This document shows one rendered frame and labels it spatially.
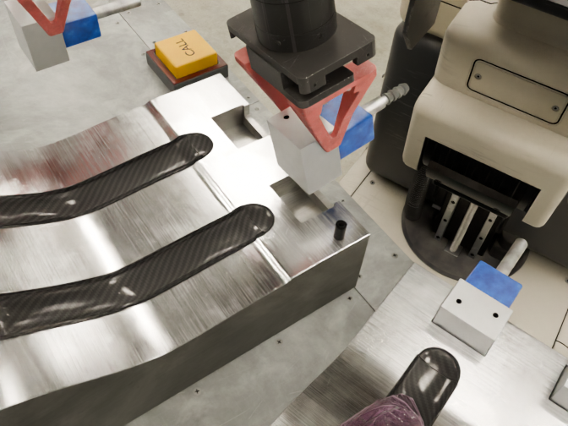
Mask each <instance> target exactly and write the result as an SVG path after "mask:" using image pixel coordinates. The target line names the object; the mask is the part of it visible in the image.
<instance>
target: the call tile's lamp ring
mask: <svg viewBox="0 0 568 426"><path fill-rule="evenodd" d="M153 52H156V49H155V48H154V49H151V50H149V51H147V54H148V55H149V56H150V57H151V58H152V60H153V61H154V62H155V63H156V65H157V66H158V67H159V68H160V69H161V71H162V72H163V73H164V74H165V75H166V76H167V77H168V78H169V79H170V80H171V82H172V83H173V84H174V85H176V84H179V83H181V82H183V81H186V80H188V79H192V78H194V77H197V76H200V75H201V74H206V73H208V72H210V71H213V70H215V69H218V68H221V67H224V66H226V65H227V63H226V62H225V61H224V60H223V59H222V58H221V57H220V56H219V55H218V54H217V61H218V62H219V64H217V65H214V66H212V67H209V68H205V69H203V70H200V71H198V72H196V73H193V74H190V75H187V76H184V77H182V78H180V79H175V78H174V77H173V75H172V74H171V73H170V72H169V71H168V69H167V68H166V67H165V66H164V65H163V63H162V62H161V61H160V60H159V59H158V57H157V56H156V55H155V54H154V53H153Z"/></svg>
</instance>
